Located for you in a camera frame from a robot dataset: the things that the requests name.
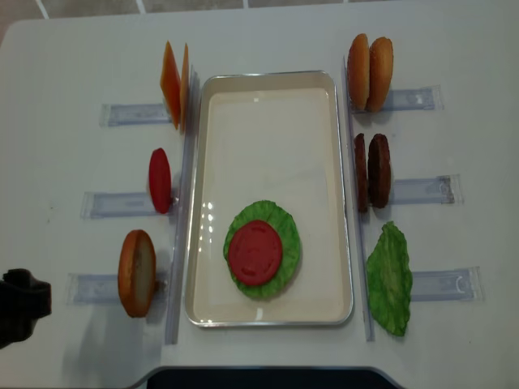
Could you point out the clear right bun holder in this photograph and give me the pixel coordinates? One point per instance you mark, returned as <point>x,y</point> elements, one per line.
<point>427,98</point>

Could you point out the rear orange cheese slice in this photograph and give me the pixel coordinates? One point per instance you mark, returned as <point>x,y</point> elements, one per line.
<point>184,89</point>

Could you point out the inner brown meat patty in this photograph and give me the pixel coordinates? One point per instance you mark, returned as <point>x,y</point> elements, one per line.
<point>361,173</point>

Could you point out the green lettuce leaf on tray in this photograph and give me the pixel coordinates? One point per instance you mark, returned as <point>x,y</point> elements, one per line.
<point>284,225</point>

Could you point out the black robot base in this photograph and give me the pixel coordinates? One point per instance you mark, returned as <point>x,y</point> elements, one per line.
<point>267,377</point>

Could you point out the clear left bun holder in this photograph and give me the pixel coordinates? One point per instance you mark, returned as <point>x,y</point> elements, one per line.
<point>92,289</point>

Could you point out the outer bread bun slice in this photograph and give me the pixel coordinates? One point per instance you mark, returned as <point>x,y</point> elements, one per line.
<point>381,66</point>

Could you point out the clear patty holder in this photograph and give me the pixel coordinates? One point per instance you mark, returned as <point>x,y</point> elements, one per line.
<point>445,189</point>

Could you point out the clear acrylic rail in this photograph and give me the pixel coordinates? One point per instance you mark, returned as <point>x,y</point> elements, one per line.
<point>184,214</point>
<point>366,314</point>

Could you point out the clear lettuce holder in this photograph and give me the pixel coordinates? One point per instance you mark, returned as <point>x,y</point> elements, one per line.
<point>462,284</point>

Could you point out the clear tomato holder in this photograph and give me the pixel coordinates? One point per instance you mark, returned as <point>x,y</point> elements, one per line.
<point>100,205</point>

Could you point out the green lettuce leaf in holder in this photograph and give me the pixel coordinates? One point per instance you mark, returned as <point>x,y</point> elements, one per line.
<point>390,280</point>

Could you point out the right clear acrylic rail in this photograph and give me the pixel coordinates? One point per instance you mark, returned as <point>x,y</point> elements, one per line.
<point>366,314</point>

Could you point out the front orange cheese slice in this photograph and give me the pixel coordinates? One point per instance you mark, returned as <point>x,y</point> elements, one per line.
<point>170,85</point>

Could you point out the bun slice in left holder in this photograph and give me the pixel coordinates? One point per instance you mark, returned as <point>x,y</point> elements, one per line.
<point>137,273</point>

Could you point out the outer brown meat patty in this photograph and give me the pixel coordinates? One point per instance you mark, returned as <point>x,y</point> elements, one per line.
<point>379,171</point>

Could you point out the clear bun holder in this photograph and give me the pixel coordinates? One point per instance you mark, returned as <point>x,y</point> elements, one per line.
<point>427,98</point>
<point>92,289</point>

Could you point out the orange cheese slice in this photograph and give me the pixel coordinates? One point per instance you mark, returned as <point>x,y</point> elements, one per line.
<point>184,89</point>
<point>170,85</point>

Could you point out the white rectangular tray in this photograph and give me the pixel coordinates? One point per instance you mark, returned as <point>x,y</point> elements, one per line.
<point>270,137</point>

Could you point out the brown meat patty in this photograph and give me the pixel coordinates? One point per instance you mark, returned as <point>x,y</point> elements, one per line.
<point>361,173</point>
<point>379,171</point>

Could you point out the clear cheese holder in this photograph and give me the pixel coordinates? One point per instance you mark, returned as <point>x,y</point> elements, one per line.
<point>129,115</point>

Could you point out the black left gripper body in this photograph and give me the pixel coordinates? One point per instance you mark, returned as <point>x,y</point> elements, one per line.
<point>24,300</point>

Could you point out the left clear acrylic rail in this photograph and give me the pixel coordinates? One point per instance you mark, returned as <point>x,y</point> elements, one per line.
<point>184,214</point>

